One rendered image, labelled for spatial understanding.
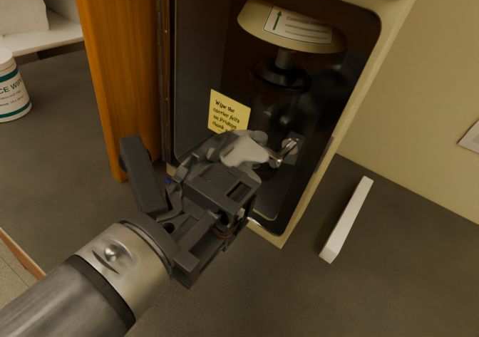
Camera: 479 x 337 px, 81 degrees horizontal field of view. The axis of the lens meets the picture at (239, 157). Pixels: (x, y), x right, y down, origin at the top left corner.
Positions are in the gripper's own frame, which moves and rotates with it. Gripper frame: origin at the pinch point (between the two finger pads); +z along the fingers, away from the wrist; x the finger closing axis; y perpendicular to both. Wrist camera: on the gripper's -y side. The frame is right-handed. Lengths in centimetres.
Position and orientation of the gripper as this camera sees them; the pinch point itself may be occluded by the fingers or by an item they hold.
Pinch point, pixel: (243, 140)
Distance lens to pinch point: 39.7
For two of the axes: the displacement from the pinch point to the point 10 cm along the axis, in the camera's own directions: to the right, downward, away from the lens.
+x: 1.6, -7.3, -6.7
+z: 5.5, -4.9, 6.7
